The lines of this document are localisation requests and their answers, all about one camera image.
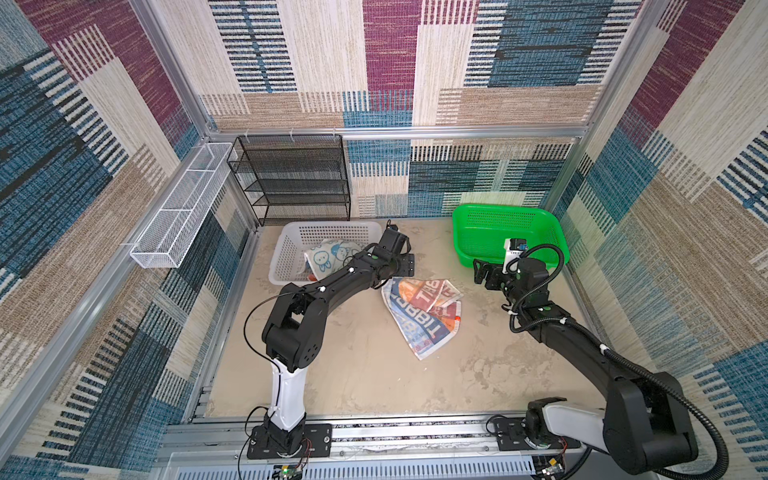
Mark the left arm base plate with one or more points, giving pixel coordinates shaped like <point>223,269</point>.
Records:
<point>270,442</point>

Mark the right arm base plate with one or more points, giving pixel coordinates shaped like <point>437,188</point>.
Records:
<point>513,435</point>

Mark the black wire shelf rack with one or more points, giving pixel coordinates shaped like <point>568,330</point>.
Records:
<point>289,178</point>

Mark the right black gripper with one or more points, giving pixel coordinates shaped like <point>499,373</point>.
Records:
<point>480,274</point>

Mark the white wire mesh tray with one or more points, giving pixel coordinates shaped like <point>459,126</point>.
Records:
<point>165,242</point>

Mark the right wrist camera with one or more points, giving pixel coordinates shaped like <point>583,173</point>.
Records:
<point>514,248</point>

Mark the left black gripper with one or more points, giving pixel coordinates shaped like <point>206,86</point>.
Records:
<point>405,265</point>

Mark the orange blue lettered towel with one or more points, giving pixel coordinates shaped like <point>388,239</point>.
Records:
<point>427,312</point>

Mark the white plastic laundry basket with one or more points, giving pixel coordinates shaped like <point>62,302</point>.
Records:
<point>289,265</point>

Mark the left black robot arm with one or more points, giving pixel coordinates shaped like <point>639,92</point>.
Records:
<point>295,328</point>

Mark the aluminium front rail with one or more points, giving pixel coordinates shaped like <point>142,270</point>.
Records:
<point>429,446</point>

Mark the blue bunny pattern towel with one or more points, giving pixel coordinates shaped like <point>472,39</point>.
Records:
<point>328,257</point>

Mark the green plastic basket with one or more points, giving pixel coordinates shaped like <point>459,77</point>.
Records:
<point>480,231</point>

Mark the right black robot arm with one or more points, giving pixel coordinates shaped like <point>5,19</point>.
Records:
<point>645,424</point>

